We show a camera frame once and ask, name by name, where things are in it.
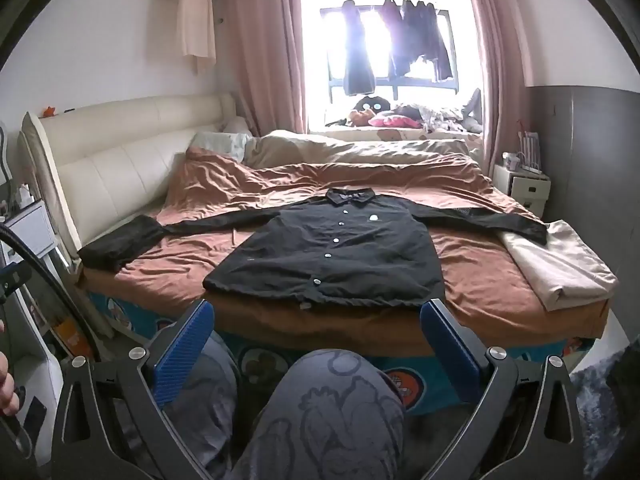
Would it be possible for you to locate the beige quilt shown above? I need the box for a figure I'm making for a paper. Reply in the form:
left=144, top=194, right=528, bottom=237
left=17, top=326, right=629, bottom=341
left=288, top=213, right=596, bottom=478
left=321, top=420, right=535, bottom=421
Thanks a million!
left=244, top=129, right=482, bottom=167

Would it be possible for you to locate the pink cushion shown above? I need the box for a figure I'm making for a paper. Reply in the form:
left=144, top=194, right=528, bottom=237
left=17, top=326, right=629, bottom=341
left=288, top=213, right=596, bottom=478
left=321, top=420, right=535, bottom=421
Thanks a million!
left=369, top=112, right=422, bottom=129

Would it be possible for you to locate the dark hanging garment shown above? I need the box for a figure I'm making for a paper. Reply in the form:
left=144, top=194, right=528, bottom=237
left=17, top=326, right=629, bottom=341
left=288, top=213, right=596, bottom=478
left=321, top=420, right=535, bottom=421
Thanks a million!
left=340, top=0, right=377, bottom=97
left=382, top=0, right=459, bottom=84

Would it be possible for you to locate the white pillow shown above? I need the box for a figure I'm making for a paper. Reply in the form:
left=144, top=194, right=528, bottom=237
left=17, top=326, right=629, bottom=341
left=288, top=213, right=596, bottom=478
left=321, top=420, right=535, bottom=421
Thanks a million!
left=192, top=130, right=254, bottom=162

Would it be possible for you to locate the pink curtain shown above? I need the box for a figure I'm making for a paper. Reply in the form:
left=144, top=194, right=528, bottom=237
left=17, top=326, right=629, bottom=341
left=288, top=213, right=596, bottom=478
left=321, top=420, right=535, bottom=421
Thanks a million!
left=222, top=0, right=308, bottom=137
left=462, top=0, right=533, bottom=167

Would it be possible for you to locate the teal cartoon bed sheet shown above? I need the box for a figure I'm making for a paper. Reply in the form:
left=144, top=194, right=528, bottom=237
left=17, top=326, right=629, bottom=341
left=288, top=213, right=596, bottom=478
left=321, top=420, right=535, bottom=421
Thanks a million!
left=82, top=280, right=601, bottom=407

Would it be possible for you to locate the person's leg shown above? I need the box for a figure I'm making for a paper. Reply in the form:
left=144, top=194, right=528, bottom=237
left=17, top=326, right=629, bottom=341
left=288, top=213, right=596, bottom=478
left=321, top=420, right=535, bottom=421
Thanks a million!
left=232, top=347, right=407, bottom=480
left=117, top=331, right=238, bottom=480

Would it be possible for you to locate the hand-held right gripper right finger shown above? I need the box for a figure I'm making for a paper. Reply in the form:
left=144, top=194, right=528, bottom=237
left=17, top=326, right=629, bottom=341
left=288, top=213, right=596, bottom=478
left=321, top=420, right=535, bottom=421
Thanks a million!
left=420, top=298, right=586, bottom=480

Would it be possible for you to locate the black plush toy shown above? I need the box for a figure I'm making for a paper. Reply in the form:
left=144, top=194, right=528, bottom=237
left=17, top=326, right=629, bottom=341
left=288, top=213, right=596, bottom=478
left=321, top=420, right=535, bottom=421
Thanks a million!
left=349, top=95, right=390, bottom=127

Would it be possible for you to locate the white bedside cabinet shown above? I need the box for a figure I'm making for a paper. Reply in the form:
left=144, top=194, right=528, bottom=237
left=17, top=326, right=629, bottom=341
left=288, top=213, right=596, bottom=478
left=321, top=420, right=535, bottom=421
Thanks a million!
left=0, top=199, right=63, bottom=411

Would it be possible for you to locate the cream padded headboard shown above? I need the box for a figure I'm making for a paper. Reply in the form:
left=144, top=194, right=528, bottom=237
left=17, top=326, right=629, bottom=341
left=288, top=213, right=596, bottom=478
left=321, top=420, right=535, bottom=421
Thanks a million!
left=20, top=92, right=238, bottom=261

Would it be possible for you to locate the black cable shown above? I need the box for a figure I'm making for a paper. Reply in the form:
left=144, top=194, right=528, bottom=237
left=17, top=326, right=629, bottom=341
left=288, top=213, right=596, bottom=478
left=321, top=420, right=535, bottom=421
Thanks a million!
left=0, top=224, right=103, bottom=363

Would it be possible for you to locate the person's left hand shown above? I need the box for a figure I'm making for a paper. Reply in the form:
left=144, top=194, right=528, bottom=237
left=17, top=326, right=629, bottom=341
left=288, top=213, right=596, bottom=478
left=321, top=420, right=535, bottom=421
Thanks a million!
left=0, top=320, right=21, bottom=417

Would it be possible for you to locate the black button shirt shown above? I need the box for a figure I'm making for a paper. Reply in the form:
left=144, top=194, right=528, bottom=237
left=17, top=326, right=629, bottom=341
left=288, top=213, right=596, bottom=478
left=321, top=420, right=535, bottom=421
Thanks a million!
left=77, top=187, right=549, bottom=313

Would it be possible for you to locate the white nightstand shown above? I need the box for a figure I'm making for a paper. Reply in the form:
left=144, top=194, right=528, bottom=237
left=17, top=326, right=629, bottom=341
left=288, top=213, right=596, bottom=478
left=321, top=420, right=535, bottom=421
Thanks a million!
left=492, top=162, right=552, bottom=212

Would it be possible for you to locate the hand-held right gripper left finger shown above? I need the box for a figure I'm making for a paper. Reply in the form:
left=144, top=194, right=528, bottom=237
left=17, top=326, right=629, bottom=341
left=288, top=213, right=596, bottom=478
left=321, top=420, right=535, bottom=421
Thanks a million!
left=52, top=299, right=216, bottom=480

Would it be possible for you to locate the beige folded blanket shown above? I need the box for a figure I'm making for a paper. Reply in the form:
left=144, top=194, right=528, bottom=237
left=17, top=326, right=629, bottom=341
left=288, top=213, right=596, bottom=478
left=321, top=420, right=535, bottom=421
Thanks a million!
left=501, top=219, right=619, bottom=312

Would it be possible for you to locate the brown duvet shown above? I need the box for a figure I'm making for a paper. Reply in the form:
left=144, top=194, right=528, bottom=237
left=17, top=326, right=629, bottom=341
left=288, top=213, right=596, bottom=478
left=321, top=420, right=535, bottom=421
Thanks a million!
left=80, top=146, right=612, bottom=357

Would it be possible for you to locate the white desktop rack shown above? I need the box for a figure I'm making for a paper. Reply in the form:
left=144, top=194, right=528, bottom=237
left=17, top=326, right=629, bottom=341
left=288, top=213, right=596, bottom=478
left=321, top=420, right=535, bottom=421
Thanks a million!
left=516, top=130, right=542, bottom=177

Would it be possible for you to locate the person's right leg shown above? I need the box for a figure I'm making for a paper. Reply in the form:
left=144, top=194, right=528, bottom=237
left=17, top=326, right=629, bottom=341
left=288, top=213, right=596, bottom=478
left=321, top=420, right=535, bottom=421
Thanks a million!
left=232, top=347, right=407, bottom=480

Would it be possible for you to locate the beige hanging cloth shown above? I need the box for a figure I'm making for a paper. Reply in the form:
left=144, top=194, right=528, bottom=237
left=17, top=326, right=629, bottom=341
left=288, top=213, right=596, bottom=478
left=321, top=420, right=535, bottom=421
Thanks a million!
left=177, top=0, right=218, bottom=77

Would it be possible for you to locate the person's left leg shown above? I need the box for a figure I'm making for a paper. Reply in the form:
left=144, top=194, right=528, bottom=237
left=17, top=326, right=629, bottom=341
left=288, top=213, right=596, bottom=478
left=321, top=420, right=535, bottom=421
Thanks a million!
left=117, top=331, right=238, bottom=480

